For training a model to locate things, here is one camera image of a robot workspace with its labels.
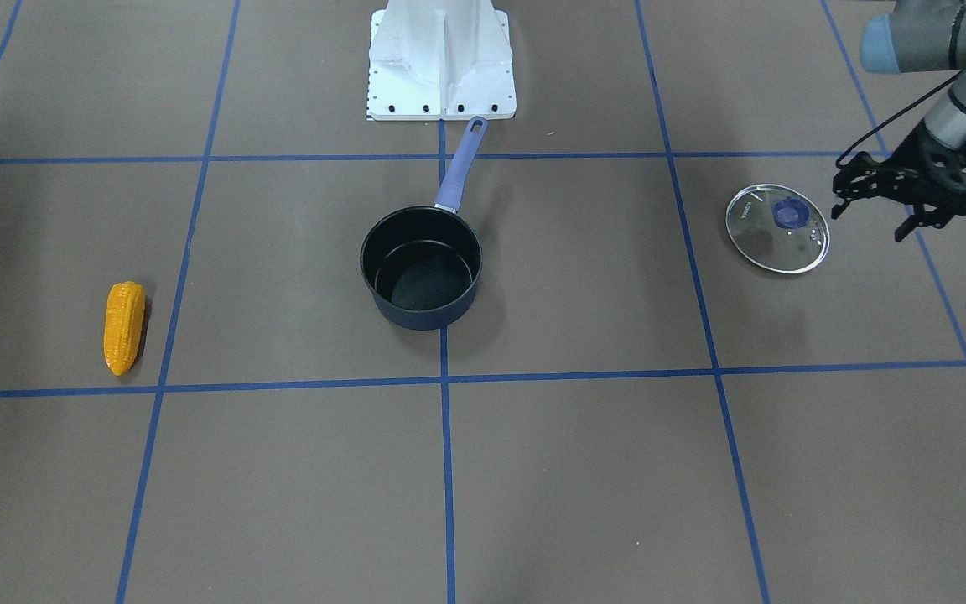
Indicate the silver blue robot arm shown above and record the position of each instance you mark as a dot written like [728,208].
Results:
[923,36]

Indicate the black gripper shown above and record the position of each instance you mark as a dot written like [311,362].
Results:
[929,158]

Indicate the dark blue saucepan purple handle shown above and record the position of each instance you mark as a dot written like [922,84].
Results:
[422,264]

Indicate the glass lid purple knob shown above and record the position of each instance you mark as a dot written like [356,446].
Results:
[777,229]

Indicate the yellow corn cob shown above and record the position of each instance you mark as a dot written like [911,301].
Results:
[125,311]

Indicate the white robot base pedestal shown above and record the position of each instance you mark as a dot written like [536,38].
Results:
[440,60]

